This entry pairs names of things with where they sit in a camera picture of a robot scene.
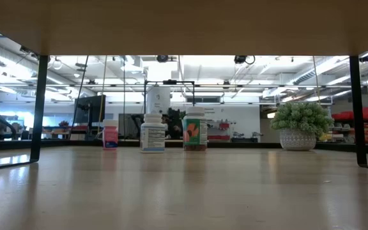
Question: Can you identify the pink medicine bottle white cap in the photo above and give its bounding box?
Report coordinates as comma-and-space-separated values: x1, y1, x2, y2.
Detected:
102, 119, 119, 150

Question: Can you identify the black metal background frame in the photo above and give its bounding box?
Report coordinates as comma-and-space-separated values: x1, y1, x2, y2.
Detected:
143, 79, 196, 140

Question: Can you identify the green label gummy bottle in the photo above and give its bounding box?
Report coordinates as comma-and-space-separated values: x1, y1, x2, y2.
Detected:
183, 106, 208, 152

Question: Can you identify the white cylindrical appliance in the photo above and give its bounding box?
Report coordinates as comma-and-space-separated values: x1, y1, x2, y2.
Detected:
146, 86, 171, 114

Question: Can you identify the white medicine bottle blue label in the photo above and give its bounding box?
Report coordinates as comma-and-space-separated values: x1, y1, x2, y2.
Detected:
140, 113, 166, 153

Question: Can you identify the white rack with red bins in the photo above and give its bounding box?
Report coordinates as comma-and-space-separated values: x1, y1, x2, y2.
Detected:
207, 119, 236, 141

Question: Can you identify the black ceiling camera with cable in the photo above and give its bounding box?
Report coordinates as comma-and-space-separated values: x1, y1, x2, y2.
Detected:
234, 55, 256, 65

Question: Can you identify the black computer monitor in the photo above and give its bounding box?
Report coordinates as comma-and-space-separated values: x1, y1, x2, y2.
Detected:
73, 95, 106, 125

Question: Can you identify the white textured plant pot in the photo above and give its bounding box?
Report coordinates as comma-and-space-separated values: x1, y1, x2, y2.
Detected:
279, 128, 318, 151

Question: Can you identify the wooden shelf board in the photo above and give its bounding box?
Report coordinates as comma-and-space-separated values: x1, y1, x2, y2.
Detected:
0, 0, 368, 57

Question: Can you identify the green artificial plant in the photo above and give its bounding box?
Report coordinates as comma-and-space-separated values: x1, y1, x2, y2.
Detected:
270, 101, 334, 139

